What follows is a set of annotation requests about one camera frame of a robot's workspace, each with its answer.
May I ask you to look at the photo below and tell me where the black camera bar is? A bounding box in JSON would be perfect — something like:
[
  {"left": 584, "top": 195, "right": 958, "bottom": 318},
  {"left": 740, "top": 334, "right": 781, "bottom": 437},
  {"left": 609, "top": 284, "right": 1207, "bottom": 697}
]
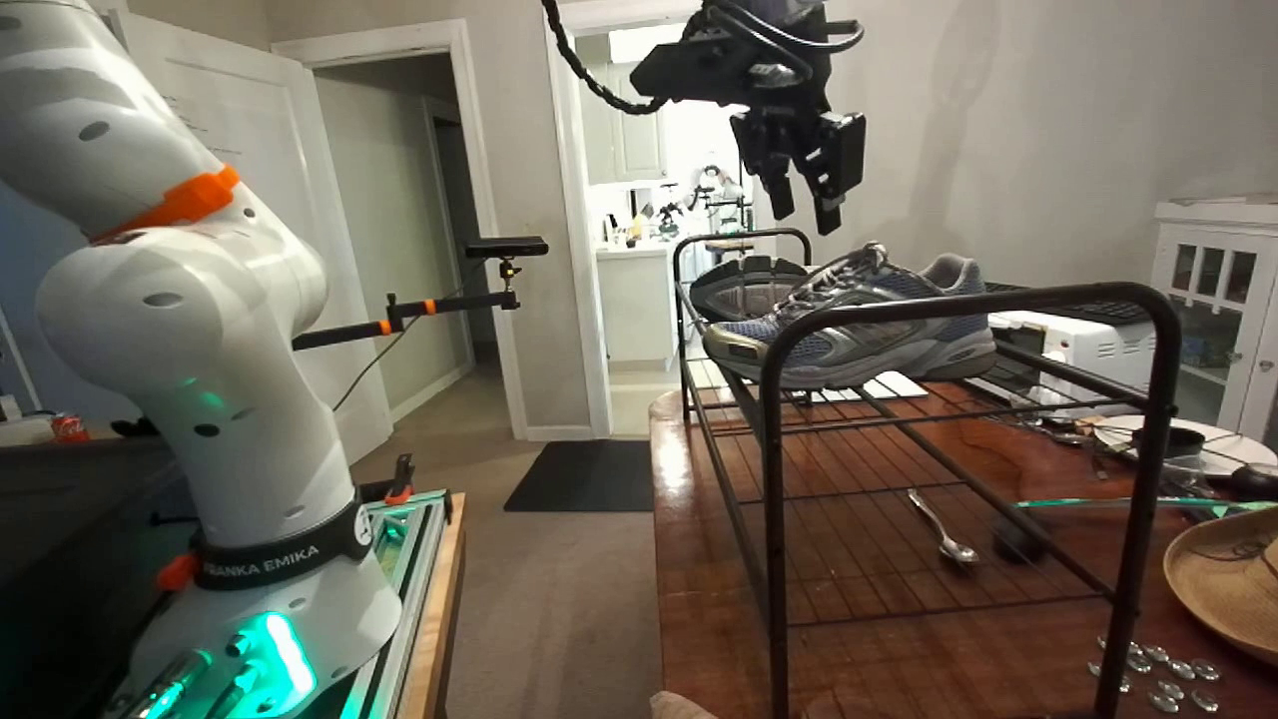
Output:
[{"left": 463, "top": 232, "right": 551, "bottom": 265}]

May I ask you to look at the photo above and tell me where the black orange clamp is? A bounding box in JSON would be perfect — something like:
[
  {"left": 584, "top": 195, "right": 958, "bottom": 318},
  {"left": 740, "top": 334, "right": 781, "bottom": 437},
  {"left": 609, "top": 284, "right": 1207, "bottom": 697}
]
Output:
[{"left": 354, "top": 454, "right": 420, "bottom": 510}]

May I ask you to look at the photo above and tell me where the white glass door cabinet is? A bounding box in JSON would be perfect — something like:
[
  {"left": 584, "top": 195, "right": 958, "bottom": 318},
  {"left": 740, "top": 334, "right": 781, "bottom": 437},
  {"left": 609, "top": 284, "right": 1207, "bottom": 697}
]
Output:
[{"left": 1145, "top": 195, "right": 1278, "bottom": 452}]

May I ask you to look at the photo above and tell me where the black metal shoe rack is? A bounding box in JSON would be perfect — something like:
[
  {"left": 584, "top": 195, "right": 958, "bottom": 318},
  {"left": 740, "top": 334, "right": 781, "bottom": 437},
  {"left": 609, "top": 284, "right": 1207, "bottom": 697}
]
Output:
[{"left": 671, "top": 225, "right": 1184, "bottom": 719}]

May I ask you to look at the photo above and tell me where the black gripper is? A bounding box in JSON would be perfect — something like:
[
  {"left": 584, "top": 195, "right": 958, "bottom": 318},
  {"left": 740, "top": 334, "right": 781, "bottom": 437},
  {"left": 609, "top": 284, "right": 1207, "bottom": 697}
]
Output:
[{"left": 728, "top": 52, "right": 870, "bottom": 238}]

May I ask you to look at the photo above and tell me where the green toothbrush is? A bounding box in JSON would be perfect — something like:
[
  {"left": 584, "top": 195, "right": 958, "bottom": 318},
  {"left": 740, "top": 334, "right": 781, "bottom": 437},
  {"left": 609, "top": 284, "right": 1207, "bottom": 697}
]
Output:
[{"left": 1011, "top": 491, "right": 1278, "bottom": 519}]

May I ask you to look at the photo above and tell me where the white plate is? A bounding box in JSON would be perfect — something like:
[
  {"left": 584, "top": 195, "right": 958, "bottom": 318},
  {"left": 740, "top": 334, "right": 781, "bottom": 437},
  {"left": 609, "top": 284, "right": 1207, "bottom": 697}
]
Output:
[{"left": 1086, "top": 412, "right": 1278, "bottom": 485}]

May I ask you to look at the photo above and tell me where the white paper sheet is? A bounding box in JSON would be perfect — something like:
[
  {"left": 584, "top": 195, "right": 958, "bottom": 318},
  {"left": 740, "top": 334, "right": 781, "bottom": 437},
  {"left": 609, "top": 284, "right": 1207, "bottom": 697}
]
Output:
[{"left": 802, "top": 369, "right": 929, "bottom": 408}]

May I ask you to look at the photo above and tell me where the wooden workbench board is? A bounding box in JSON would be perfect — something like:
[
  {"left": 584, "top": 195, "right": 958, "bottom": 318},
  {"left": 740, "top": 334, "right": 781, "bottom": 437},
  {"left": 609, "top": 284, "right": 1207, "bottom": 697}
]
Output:
[{"left": 395, "top": 491, "right": 471, "bottom": 719}]

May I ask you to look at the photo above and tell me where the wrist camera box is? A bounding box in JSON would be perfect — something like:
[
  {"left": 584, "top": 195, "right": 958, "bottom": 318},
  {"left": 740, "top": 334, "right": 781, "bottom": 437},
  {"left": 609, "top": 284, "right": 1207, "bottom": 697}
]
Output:
[{"left": 628, "top": 24, "right": 733, "bottom": 111}]

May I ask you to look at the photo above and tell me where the silver metal spoon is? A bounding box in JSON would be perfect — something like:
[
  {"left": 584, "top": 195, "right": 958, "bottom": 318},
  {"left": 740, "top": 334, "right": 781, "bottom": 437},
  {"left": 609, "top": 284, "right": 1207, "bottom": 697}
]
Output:
[{"left": 906, "top": 487, "right": 982, "bottom": 577}]

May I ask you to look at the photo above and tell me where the white box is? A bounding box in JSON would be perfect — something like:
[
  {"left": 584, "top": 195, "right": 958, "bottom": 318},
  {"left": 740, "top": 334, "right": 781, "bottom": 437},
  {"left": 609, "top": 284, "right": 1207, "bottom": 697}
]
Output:
[{"left": 986, "top": 306, "right": 1157, "bottom": 381}]

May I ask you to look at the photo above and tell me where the black door mat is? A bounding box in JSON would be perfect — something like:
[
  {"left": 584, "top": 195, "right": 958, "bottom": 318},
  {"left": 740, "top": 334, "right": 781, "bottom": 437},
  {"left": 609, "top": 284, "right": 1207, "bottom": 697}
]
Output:
[{"left": 498, "top": 437, "right": 660, "bottom": 519}]

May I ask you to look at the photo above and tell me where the white door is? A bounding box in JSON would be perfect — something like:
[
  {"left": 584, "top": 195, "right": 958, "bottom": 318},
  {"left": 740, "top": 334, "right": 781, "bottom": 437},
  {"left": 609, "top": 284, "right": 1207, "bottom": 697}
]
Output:
[{"left": 122, "top": 12, "right": 400, "bottom": 465}]

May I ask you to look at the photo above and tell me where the black boom arm orange joint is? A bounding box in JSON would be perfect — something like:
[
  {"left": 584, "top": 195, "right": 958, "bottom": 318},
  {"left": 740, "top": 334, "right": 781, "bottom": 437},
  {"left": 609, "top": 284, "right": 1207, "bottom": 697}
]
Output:
[{"left": 290, "top": 289, "right": 527, "bottom": 357}]

